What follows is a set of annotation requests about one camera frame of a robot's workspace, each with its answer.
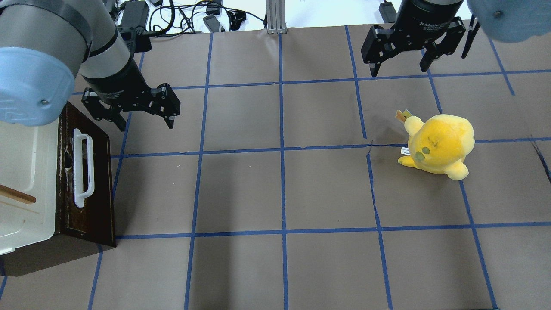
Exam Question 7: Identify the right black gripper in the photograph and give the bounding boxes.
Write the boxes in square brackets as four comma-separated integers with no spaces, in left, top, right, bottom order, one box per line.
[361,0,466,77]

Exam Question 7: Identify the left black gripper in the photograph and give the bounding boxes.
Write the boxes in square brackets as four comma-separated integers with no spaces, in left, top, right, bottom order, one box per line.
[81,60,181,132]

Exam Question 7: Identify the white drawer handle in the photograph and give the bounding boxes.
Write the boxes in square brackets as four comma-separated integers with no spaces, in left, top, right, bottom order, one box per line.
[73,129,95,208]

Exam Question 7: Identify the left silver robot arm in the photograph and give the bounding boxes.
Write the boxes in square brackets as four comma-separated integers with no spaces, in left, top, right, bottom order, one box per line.
[0,0,181,131]

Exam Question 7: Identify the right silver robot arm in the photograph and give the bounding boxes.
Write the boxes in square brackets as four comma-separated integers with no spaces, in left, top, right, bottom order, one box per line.
[361,0,551,77]

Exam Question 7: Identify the black power adapter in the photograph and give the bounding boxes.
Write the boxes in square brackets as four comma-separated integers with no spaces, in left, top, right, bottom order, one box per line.
[119,0,149,28]

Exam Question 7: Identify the yellow plush dinosaur toy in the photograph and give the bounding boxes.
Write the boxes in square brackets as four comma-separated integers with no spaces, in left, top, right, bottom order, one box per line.
[396,110,476,181]

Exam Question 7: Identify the cream plastic storage box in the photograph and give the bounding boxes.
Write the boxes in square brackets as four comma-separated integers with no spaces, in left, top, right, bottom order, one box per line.
[0,121,59,255]

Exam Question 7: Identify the wooden stick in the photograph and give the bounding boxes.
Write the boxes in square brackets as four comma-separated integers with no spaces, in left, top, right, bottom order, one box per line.
[0,185,36,205]

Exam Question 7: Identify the aluminium frame post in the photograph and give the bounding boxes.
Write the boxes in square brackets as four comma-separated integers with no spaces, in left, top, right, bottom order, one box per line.
[265,0,288,34]

